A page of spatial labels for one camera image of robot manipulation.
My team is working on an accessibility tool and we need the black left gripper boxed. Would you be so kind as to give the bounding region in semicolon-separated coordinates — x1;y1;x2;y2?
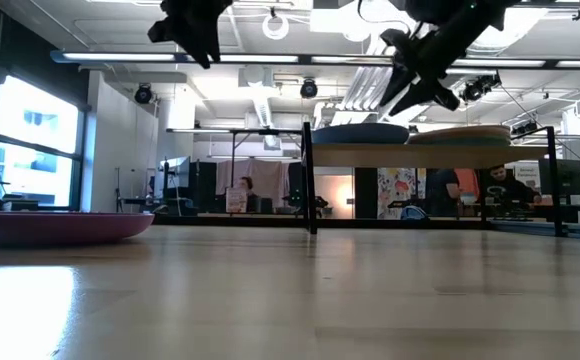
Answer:
147;0;234;70

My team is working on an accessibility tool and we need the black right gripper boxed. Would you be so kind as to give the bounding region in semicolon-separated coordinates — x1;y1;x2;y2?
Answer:
379;19;476;117

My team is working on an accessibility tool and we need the blue plate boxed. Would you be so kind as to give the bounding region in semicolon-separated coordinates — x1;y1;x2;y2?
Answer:
311;122;411;146

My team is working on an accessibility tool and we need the pale green plate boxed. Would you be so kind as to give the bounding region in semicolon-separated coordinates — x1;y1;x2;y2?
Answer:
409;137;512;147

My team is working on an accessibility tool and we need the purple plate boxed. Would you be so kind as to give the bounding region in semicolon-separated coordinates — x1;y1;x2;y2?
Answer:
0;210;156;247

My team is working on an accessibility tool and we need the wooden shelf with black legs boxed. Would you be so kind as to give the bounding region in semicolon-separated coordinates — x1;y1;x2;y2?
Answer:
301;121;569;238

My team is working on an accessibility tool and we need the black ceiling spotlight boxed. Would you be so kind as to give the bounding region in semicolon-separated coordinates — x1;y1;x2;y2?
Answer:
133;83;154;105
299;78;319;100
459;73;502;104

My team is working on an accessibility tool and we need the long ceiling light bar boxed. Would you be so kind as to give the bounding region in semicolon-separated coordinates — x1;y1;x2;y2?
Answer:
49;49;580;70

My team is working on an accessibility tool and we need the colourful poster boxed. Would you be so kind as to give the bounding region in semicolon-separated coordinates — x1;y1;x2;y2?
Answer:
377;168;419;220

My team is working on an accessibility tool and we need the person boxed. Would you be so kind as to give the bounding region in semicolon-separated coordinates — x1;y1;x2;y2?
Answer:
484;164;544;209
237;175;261;214
424;168;464;217

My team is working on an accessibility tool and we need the blue bag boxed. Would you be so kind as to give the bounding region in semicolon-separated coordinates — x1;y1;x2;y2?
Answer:
400;204;429;222

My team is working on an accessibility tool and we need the lit desktop monitor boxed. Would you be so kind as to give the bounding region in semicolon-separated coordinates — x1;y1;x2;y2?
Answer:
158;155;192;190

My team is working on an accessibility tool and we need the black cabinet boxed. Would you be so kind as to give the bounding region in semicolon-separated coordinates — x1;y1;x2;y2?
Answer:
189;160;219;215

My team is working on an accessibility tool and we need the grey curtain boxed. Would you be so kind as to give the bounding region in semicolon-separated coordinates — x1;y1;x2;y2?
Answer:
214;158;291;201

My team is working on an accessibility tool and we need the white and orange sign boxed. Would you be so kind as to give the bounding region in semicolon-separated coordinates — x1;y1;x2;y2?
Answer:
224;187;249;215

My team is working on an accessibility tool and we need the large window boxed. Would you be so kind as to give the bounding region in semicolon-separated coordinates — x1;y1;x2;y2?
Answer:
0;74;89;211

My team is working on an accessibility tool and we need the dark desktop monitor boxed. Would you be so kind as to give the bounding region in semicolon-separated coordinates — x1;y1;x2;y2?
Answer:
538;158;580;197

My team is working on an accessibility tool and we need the white ceiling ring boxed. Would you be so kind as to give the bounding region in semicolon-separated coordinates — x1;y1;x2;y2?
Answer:
262;12;290;41

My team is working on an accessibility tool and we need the black metal stand frame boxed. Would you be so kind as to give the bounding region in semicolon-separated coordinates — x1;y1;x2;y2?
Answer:
167;127;304;176

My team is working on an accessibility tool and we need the black aluminium table frame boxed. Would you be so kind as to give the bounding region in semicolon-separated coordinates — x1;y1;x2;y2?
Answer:
152;213;580;242

